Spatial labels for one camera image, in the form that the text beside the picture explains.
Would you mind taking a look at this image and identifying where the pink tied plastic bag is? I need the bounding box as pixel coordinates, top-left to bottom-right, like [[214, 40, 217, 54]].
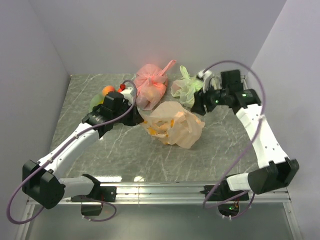
[[134, 60, 176, 111]]

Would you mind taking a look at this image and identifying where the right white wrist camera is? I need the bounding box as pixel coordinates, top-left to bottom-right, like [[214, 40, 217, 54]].
[[196, 69, 218, 93]]

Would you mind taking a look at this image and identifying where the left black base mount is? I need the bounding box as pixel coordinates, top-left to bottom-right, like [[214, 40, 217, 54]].
[[70, 186, 117, 217]]

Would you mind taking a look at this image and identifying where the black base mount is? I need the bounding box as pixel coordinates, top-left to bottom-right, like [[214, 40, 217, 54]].
[[208, 182, 249, 218], [70, 186, 117, 217]]

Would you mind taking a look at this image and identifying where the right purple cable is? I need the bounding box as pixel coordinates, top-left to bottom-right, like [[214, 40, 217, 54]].
[[201, 59, 267, 218]]

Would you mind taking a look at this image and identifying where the green tied plastic bag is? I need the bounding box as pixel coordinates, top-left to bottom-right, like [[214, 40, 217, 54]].
[[170, 65, 204, 108]]

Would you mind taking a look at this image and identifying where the orange fake peach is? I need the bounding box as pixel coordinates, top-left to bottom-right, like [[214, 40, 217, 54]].
[[102, 85, 116, 96]]

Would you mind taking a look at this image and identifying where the orange plastic bag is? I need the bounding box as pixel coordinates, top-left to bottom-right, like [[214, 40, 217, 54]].
[[139, 101, 205, 149]]

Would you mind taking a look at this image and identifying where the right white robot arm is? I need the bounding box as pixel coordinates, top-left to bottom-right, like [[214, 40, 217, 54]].
[[191, 69, 300, 200]]

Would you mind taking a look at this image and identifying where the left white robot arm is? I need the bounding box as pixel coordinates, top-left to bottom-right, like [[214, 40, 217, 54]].
[[22, 87, 143, 209]]

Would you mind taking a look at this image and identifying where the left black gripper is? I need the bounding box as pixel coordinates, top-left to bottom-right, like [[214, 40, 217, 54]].
[[113, 100, 144, 127]]

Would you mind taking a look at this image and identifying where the light green plate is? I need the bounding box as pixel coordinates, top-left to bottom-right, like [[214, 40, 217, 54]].
[[88, 93, 105, 112]]

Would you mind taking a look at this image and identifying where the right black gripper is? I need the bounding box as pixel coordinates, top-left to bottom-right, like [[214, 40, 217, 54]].
[[190, 80, 230, 116]]

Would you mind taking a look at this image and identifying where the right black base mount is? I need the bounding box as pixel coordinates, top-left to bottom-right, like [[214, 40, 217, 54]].
[[208, 182, 249, 218]]

